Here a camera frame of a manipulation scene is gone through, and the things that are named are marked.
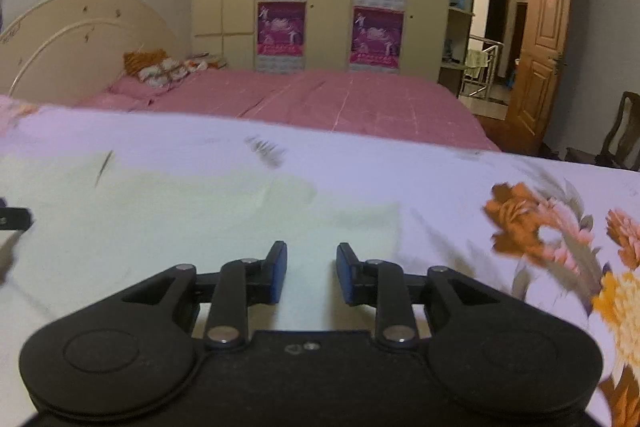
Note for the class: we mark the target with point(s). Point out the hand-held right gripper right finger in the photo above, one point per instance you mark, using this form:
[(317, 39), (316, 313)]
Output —
[(345, 274)]

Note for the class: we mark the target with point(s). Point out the cream bed headboard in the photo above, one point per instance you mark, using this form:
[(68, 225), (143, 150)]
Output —
[(60, 42)]

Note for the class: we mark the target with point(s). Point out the pink bed sheet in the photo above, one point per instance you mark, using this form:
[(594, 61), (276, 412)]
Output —
[(350, 107)]

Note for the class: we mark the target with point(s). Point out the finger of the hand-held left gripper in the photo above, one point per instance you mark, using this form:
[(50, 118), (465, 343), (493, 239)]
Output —
[(15, 218)]

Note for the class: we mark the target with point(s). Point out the orange white patterned pillow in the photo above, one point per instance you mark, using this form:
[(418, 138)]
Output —
[(172, 69)]

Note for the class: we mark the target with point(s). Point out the brown wooden door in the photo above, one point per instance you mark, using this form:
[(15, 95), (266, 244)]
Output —
[(542, 52)]

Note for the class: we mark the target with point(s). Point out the white knit garment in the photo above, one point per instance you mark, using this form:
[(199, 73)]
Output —
[(150, 217)]

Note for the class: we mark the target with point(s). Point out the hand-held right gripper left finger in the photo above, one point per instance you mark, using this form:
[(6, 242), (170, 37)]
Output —
[(278, 274)]

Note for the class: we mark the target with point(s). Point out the pink pillow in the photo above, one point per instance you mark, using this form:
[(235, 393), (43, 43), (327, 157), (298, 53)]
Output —
[(130, 86)]

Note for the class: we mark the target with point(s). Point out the orange knit cloth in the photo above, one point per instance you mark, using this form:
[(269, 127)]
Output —
[(145, 61)]

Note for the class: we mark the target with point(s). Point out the dark wooden chair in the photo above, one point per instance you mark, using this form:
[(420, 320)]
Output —
[(617, 132)]

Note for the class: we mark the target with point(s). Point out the yellow-green hanging cloth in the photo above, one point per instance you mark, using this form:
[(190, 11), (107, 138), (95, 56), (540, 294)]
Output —
[(477, 63)]

